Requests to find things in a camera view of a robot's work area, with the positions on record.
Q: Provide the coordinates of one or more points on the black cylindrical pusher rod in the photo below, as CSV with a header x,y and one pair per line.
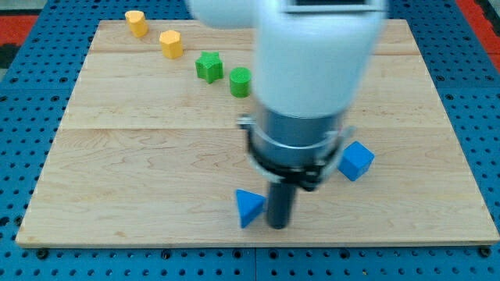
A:
x,y
280,203

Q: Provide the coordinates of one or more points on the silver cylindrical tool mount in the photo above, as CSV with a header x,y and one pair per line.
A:
x,y
299,151

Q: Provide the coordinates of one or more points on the blue cube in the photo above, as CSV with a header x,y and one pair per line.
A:
x,y
356,160

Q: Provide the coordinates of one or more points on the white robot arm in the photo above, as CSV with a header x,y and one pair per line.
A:
x,y
309,59

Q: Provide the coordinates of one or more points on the blue triangle block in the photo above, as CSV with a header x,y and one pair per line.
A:
x,y
250,206

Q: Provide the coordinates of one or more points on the green cylinder block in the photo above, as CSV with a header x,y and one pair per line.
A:
x,y
240,79

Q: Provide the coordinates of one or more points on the green star block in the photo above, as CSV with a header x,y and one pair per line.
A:
x,y
209,67

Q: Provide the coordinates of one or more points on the wooden board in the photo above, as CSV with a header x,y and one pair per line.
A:
x,y
147,155

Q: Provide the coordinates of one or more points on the yellow hexagon block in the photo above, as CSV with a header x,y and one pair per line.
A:
x,y
171,44

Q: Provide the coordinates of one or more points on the yellow heart block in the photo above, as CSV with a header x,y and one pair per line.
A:
x,y
136,22

